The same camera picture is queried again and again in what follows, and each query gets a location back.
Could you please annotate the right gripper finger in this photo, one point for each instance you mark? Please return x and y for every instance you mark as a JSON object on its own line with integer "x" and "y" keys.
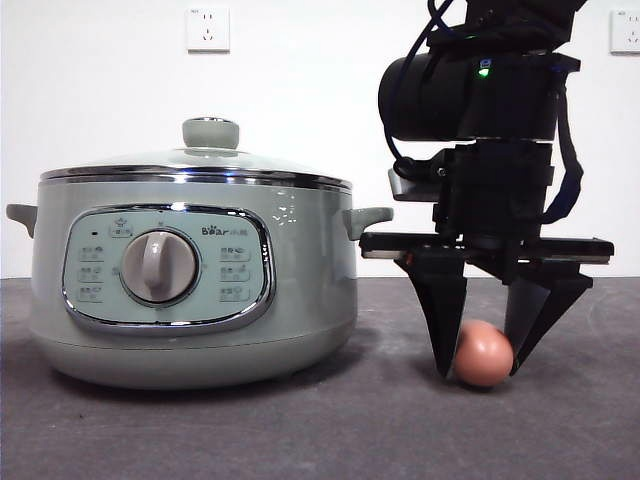
{"x": 540, "y": 310}
{"x": 442, "y": 300}

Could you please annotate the brown egg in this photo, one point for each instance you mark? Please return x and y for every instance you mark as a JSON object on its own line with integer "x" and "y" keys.
{"x": 485, "y": 356}

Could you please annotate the glass lid with green knob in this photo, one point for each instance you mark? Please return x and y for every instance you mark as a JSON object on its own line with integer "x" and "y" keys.
{"x": 210, "y": 134}

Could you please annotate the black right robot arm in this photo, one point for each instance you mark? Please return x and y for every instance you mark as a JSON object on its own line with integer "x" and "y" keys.
{"x": 435, "y": 100}

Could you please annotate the pale green electric pot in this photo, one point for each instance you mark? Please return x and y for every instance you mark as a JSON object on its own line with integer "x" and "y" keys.
{"x": 310, "y": 290}

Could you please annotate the pale grey camera box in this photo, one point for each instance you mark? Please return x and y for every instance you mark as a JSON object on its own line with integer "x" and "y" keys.
{"x": 407, "y": 186}

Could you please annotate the white wall socket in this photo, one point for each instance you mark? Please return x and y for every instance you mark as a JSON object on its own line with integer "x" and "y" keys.
{"x": 626, "y": 32}
{"x": 209, "y": 30}

